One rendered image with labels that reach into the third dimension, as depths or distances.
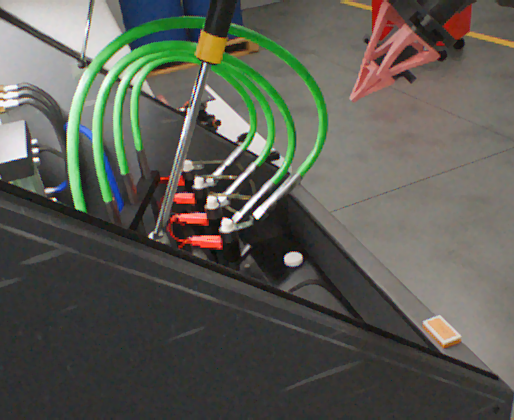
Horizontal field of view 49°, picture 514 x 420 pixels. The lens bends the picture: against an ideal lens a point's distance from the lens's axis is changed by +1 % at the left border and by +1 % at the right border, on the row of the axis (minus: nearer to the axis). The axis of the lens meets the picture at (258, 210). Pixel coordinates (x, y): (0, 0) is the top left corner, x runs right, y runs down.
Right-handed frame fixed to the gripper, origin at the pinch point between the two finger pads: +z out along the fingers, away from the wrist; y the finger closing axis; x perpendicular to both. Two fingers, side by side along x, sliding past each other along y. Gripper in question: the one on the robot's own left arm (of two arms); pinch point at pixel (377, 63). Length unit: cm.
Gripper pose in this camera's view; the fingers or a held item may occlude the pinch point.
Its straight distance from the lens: 82.8
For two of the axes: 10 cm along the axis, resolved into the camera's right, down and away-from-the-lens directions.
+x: 7.5, 3.4, 5.7
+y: 2.1, 6.9, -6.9
